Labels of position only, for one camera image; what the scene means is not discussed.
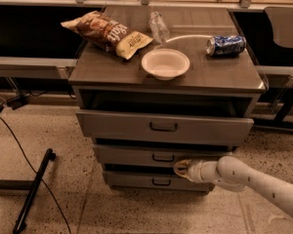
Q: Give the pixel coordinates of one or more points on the grey left workbench rail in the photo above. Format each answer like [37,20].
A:
[44,68]

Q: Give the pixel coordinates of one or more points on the white paper bowl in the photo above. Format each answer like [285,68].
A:
[165,64]

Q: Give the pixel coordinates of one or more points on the grey bottom drawer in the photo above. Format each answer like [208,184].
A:
[154,181]

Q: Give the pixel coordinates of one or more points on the clear plastic bottle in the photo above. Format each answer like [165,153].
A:
[158,28]

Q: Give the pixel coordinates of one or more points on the black metal stand leg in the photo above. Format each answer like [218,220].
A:
[20,225]

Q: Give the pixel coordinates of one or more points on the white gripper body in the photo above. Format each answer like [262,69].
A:
[195,172]

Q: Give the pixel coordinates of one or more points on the grey top drawer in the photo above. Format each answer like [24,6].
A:
[164,128]

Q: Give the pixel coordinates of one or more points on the grey wooden drawer cabinet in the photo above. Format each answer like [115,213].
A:
[212,87]

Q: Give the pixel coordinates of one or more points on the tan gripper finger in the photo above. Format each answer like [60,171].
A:
[181,168]

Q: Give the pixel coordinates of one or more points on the blue soda can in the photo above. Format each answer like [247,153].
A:
[220,46]

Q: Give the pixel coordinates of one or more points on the grey drawer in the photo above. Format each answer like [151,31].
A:
[164,128]
[150,157]
[154,181]

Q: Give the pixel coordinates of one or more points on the brown chip bag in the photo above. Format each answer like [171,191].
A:
[108,34]

